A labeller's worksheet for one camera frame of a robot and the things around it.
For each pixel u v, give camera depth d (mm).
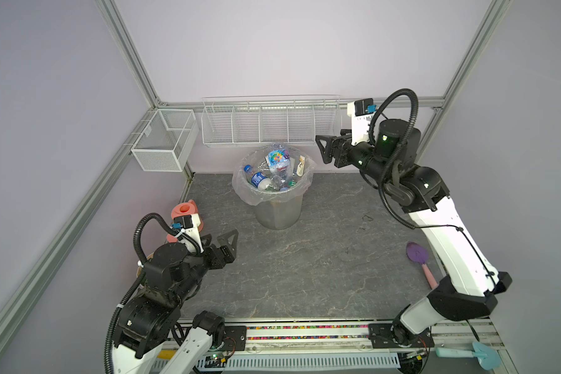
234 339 738
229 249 531
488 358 691
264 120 1011
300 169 845
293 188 794
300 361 708
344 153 502
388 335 737
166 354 566
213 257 515
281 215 910
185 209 946
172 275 399
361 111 457
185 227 495
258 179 807
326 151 515
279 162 812
